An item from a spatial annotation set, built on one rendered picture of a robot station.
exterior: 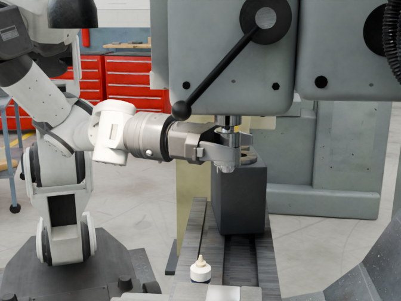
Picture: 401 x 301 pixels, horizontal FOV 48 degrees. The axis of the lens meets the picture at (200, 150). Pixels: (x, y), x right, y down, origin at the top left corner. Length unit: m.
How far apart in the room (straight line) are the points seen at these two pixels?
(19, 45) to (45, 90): 0.12
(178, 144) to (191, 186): 1.90
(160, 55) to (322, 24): 0.26
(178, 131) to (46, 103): 0.39
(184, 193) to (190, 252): 1.58
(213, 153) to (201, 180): 1.91
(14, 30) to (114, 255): 1.06
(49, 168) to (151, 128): 0.66
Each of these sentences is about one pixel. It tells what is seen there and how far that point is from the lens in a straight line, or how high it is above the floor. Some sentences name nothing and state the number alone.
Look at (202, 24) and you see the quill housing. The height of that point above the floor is 1.45.
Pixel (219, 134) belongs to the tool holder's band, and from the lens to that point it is 0.77.
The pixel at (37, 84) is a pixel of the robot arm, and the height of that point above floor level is 1.31.
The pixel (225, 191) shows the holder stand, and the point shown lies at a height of 1.03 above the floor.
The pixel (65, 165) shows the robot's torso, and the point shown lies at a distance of 1.42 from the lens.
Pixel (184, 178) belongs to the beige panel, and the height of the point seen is 0.54.
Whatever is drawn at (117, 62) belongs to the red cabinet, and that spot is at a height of 0.92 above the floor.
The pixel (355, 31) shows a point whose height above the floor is 1.44.
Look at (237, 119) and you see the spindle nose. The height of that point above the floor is 1.29.
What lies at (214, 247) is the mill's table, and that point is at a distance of 1.16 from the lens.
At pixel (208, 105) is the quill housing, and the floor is 1.33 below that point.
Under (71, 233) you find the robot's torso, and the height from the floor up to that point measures 0.76.
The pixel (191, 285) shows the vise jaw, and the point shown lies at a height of 1.01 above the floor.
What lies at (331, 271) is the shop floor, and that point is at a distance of 2.90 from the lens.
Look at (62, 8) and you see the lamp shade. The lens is 0.69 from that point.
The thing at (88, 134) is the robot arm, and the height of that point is 1.22.
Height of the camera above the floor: 1.46
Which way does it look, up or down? 17 degrees down
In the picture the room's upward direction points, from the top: straight up
